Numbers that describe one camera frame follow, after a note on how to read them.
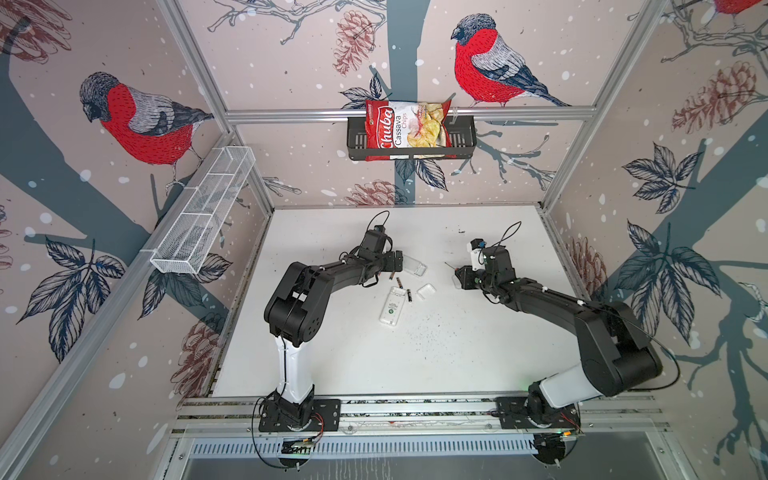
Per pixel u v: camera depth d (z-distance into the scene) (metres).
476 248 0.83
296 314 0.51
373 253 0.79
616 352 0.44
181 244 0.71
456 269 0.95
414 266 1.03
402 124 0.87
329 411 0.74
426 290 0.98
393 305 0.92
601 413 0.75
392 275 1.01
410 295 0.95
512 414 0.73
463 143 0.93
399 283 0.98
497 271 0.71
